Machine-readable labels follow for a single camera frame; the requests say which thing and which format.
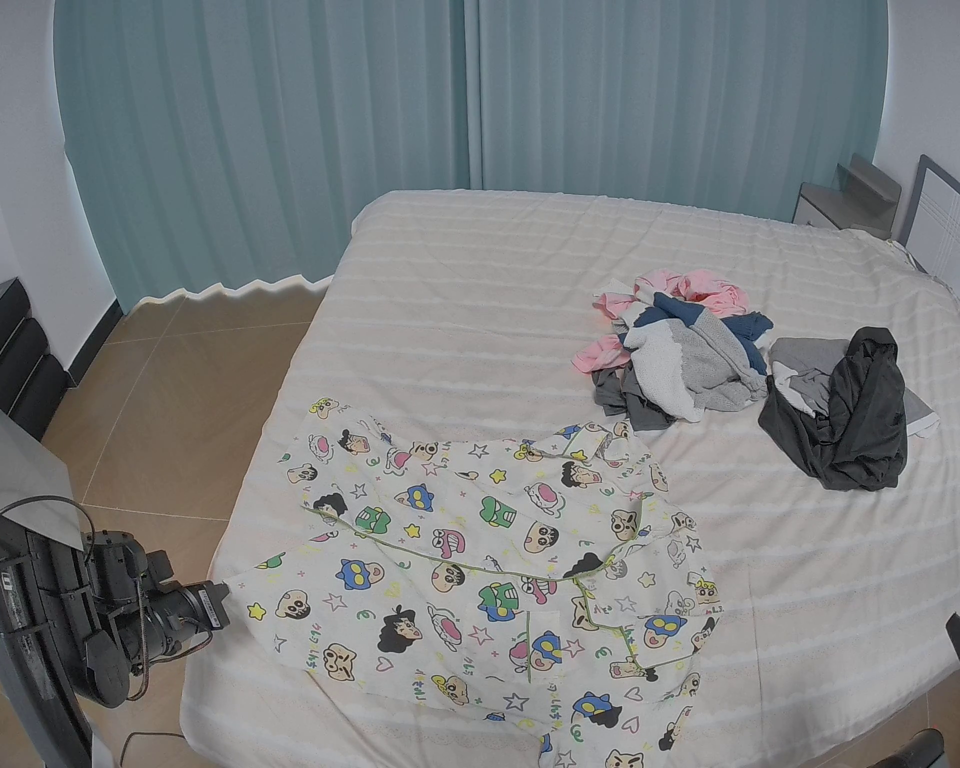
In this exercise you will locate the bed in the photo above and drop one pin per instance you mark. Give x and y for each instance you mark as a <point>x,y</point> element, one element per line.
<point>465,345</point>

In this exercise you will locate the white printed pyjama top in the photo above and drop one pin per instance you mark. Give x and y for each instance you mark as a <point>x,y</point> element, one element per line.
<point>480,570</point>

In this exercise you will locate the black garment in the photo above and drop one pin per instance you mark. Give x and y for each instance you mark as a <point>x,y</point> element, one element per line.
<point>862,420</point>

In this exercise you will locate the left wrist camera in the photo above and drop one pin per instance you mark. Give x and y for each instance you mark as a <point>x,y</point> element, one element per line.
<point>160,566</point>

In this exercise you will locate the grey garment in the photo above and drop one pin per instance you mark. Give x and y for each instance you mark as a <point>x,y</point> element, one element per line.
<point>806,356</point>

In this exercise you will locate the black chest of drawers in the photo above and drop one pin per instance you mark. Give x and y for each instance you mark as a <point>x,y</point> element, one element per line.
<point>30,360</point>

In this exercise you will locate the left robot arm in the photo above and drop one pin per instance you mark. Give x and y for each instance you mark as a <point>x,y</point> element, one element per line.
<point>45,585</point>

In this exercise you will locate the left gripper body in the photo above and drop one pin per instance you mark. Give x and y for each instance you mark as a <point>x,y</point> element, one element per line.
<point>187,607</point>

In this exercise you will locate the grey bedside table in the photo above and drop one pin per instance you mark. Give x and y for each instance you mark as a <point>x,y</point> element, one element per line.
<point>840,202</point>

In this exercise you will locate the blue-green curtain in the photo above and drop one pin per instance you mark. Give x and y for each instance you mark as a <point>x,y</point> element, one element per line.
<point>262,135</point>
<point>660,97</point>

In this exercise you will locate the pile of clothes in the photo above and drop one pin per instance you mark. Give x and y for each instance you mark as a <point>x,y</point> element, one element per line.
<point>675,360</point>

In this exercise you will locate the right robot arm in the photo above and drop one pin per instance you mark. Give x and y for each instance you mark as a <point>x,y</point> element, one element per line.
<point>919,750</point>

